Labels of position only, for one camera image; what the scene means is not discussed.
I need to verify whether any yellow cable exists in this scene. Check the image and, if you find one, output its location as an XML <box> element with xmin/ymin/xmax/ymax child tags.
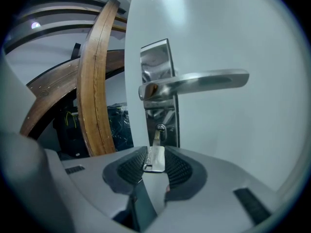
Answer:
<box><xmin>65</xmin><ymin>110</ymin><xmax>79</xmax><ymax>129</ymax></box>

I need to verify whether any brown wooden door frame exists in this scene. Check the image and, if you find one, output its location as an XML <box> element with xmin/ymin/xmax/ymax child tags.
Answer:
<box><xmin>76</xmin><ymin>0</ymin><xmax>121</xmax><ymax>158</ymax></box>

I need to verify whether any silver key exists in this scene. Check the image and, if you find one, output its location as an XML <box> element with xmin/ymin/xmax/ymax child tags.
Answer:
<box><xmin>143</xmin><ymin>127</ymin><xmax>166</xmax><ymax>173</ymax></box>

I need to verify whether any white door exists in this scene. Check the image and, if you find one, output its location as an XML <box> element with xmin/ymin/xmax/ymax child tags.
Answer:
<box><xmin>124</xmin><ymin>0</ymin><xmax>310</xmax><ymax>198</ymax></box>

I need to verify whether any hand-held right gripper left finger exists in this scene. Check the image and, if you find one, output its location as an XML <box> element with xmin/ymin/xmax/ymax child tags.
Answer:
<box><xmin>44</xmin><ymin>146</ymin><xmax>149</xmax><ymax>231</ymax></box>

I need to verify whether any brown wooden riveted beam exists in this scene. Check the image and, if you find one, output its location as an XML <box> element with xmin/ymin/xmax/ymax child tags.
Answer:
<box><xmin>19</xmin><ymin>49</ymin><xmax>126</xmax><ymax>141</ymax></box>

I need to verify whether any black plastic-wrapped equipment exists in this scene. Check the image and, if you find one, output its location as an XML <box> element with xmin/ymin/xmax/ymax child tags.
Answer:
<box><xmin>106</xmin><ymin>102</ymin><xmax>135</xmax><ymax>153</ymax></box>

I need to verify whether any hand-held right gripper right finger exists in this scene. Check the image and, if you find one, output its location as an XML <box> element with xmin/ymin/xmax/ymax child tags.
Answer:
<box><xmin>155</xmin><ymin>146</ymin><xmax>284</xmax><ymax>232</ymax></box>

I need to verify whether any silver door handle lever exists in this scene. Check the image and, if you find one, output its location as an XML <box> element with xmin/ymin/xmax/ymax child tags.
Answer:
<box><xmin>138</xmin><ymin>68</ymin><xmax>250</xmax><ymax>102</ymax></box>

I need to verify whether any silver door lock plate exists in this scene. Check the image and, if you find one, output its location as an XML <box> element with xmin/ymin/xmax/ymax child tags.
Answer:
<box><xmin>140</xmin><ymin>38</ymin><xmax>181</xmax><ymax>148</ymax></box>

